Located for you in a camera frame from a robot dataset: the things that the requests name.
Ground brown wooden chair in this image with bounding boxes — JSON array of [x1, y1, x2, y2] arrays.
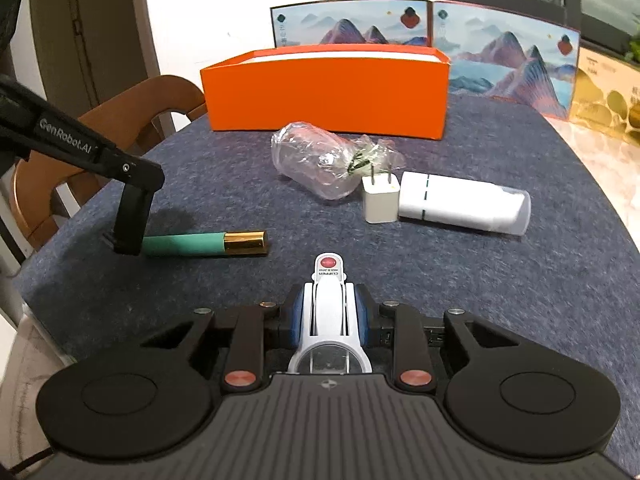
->
[[10, 75, 207, 251]]

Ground mountain print gift box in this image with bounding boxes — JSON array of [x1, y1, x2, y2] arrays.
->
[[431, 1, 582, 121], [270, 0, 435, 51]]

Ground orange cardboard box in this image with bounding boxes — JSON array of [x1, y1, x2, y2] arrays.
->
[[200, 45, 453, 141]]

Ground teal tube with gold cap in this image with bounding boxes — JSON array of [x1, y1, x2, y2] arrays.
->
[[141, 230, 271, 258]]

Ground white charger plug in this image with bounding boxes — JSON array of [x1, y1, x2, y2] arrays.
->
[[362, 162, 401, 225]]

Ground gold patterned box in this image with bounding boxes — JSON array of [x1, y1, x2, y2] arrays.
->
[[569, 42, 640, 136]]

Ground brown wooden door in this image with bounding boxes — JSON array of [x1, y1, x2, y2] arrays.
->
[[27, 0, 161, 106]]

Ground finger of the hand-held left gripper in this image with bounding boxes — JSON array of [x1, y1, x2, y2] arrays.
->
[[0, 75, 166, 193]]

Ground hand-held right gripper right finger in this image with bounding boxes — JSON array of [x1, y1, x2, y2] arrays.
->
[[350, 282, 521, 395]]

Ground white cylindrical bottle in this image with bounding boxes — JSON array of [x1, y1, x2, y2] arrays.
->
[[397, 171, 532, 236]]

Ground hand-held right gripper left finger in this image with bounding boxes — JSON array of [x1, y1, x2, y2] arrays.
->
[[140, 282, 307, 395]]

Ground white magnifier nail clipper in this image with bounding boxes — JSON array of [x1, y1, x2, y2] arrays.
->
[[287, 252, 373, 376]]

